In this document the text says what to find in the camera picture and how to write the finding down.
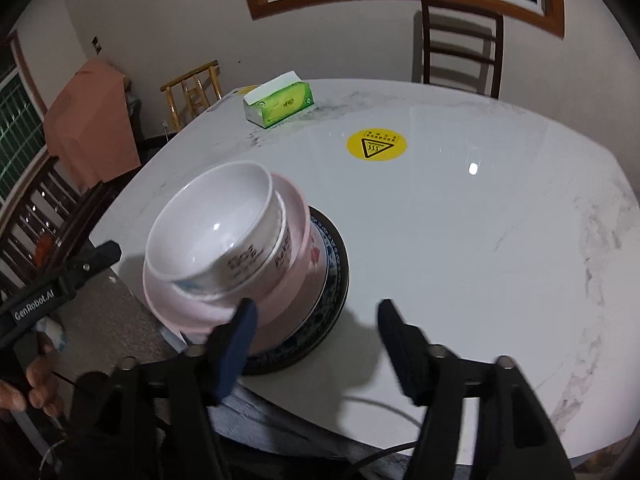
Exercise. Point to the grey clothing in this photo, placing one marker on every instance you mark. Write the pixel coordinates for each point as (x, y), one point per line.
(280, 430)

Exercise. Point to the green tissue box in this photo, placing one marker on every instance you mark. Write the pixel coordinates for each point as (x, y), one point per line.
(285, 105)

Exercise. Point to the person's left hand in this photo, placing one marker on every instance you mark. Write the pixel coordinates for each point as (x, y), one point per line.
(42, 385)

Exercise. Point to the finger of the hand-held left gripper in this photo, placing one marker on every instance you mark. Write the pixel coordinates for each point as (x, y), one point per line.
(95, 257)

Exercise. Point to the large pink bowl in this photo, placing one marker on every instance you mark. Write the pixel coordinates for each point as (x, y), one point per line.
(295, 280)

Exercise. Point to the white pink rabbit bowl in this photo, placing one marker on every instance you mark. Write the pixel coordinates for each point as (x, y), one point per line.
(282, 240)

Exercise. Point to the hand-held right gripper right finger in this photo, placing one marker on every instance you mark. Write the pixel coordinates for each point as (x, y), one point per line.
(395, 345)

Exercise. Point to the round yellow warning sticker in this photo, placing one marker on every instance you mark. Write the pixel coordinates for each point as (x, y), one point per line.
(360, 147)

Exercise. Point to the pink cloth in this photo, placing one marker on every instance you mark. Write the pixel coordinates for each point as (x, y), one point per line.
(85, 120)

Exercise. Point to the dark wooden ladder-back chair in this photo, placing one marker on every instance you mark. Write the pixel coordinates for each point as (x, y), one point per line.
(426, 50)

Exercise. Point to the black wall switch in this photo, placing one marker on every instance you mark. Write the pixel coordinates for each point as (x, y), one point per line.
(97, 45)

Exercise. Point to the white blue cartoon bowl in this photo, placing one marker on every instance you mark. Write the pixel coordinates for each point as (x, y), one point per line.
(200, 220)

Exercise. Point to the white plate with pink flowers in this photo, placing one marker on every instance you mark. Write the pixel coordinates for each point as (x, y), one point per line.
(315, 260)

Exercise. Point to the bamboo chair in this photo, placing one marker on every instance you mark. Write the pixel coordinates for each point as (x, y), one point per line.
(190, 76)

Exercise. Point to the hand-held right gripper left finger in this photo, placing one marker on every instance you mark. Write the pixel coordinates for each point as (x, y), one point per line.
(237, 350)

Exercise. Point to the large blue floral plate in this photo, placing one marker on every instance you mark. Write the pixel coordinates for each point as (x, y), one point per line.
(335, 260)

